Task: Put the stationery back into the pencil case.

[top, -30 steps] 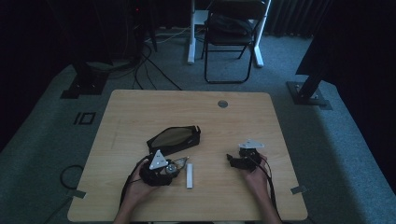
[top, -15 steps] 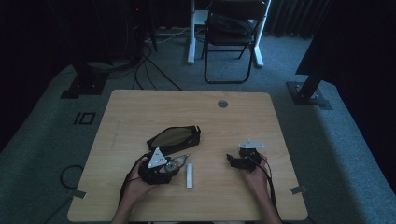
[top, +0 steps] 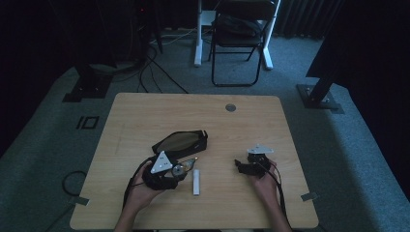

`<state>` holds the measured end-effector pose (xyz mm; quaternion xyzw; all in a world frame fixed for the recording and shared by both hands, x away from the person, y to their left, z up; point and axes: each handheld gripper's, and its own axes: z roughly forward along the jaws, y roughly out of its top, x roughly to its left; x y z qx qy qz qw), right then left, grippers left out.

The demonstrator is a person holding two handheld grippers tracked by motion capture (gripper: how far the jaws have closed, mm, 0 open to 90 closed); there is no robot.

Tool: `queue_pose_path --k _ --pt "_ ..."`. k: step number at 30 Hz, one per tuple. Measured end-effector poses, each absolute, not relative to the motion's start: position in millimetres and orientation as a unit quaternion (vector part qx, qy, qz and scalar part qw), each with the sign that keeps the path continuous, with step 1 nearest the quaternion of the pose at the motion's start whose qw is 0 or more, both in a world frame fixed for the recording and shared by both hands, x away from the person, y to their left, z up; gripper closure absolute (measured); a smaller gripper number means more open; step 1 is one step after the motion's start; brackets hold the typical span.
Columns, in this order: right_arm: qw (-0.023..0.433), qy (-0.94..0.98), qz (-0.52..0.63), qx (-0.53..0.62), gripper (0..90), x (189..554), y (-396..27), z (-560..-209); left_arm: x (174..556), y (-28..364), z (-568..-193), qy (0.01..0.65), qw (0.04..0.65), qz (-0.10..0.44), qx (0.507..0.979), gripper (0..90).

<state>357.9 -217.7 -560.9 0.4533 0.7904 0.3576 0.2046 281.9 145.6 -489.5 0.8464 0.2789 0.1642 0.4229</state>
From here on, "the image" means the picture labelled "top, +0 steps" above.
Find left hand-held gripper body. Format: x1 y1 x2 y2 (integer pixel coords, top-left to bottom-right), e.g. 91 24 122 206
141 150 180 191

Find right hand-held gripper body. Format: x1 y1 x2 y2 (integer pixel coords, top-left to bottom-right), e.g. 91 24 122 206
246 143 275 180

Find white eraser stick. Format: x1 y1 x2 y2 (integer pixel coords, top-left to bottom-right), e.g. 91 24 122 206
191 168 201 196

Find black pencil case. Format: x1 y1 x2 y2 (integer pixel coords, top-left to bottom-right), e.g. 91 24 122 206
151 130 209 156

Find person's right hand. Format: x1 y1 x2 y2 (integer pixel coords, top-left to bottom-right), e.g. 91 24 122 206
249 159 280 203

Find person's left hand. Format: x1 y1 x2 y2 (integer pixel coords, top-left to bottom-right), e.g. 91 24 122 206
130 160 166 212

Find grey tape strip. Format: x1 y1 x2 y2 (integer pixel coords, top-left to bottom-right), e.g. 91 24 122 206
300 191 320 203
69 196 90 207

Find black floor tape mark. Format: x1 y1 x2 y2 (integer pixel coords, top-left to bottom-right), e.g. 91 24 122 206
75 115 101 131

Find black slanted stand with base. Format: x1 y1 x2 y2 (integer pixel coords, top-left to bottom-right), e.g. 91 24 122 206
296 38 345 115

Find black stand with square base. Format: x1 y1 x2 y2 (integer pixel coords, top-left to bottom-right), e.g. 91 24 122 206
62 62 114 103

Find black folding chair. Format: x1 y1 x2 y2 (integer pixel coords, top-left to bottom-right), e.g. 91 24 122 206
210 0 280 88

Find dark equipment rack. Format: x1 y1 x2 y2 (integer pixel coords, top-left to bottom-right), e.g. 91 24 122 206
88 0 163 75

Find black bag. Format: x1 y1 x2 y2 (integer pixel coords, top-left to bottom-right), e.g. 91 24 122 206
215 14 263 39

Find dark pleated curtain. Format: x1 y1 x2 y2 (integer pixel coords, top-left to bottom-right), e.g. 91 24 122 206
274 0 343 41

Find left hand-held gripper cable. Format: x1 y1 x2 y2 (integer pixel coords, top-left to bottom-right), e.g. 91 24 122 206
122 157 155 211

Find hand-held gripper cable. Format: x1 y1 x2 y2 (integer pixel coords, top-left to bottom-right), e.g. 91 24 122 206
256 161 294 232
122 157 155 211

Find right hand-held gripper cable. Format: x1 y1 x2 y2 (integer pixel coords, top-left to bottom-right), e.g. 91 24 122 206
256 161 294 232

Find black floor cables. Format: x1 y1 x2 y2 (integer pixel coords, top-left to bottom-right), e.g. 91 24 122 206
136 44 190 95

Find white desk frame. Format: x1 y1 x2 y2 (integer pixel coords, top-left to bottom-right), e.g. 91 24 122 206
193 0 282 71

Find white floor cable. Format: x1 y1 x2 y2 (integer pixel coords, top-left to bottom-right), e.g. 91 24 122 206
149 27 198 46

